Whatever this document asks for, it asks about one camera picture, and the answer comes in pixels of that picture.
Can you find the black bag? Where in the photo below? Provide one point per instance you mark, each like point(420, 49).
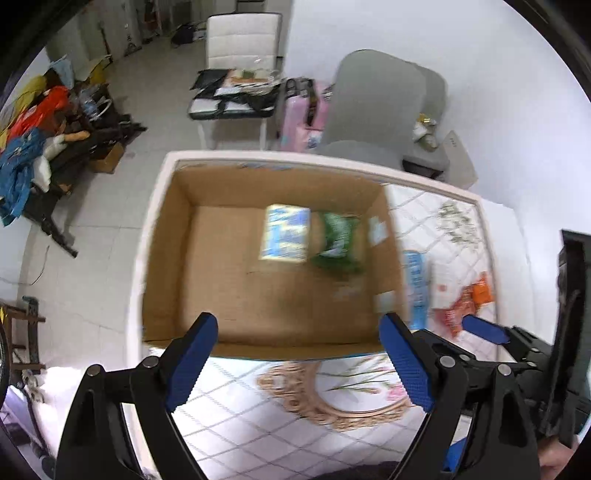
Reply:
point(240, 99)

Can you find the black folding rack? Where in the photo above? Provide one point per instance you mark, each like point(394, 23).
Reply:
point(78, 152)

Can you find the green snack packet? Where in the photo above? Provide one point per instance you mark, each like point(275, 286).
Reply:
point(338, 243)

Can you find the pink suitcase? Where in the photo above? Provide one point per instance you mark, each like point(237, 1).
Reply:
point(295, 124)

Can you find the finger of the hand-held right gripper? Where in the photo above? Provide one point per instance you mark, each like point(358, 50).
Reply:
point(485, 330)

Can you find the yellow cloth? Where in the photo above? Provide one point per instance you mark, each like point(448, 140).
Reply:
point(18, 99)

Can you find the red snack packet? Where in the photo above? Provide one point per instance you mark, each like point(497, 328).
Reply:
point(455, 318)

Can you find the grey upholstered chair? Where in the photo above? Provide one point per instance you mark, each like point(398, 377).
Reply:
point(374, 106)

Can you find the white table with patterned cloth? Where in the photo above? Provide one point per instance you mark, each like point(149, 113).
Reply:
point(240, 429)

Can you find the long blue snack packet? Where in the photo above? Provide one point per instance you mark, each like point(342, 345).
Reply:
point(417, 288)

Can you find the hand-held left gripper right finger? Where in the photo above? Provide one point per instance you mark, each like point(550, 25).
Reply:
point(407, 364)

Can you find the orange snack packet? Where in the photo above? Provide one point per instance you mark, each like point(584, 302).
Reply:
point(480, 290)

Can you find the white padded chair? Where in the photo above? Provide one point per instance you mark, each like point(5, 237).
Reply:
point(242, 39)

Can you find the white flat board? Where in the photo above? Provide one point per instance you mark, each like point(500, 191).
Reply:
point(459, 159)

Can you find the person's right hand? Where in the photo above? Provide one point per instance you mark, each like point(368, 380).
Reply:
point(554, 458)

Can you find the red garment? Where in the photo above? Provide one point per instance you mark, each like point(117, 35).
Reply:
point(39, 108)

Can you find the blue and white snack packet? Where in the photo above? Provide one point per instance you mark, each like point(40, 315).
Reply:
point(286, 231)

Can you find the blue garment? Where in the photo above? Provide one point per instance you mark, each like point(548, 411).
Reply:
point(18, 175)

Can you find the small cardboard box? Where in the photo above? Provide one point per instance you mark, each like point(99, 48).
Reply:
point(107, 159)

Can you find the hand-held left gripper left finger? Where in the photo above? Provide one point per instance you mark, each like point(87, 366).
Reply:
point(193, 364)

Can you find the wooden stool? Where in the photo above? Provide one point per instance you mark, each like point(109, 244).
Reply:
point(25, 332)

